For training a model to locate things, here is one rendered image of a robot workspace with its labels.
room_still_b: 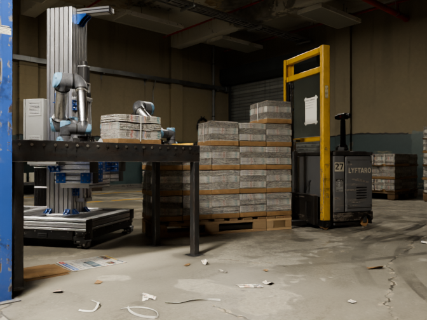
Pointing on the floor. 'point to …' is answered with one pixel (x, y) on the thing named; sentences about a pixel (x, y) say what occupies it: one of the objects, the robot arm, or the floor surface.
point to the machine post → (6, 148)
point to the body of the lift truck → (341, 183)
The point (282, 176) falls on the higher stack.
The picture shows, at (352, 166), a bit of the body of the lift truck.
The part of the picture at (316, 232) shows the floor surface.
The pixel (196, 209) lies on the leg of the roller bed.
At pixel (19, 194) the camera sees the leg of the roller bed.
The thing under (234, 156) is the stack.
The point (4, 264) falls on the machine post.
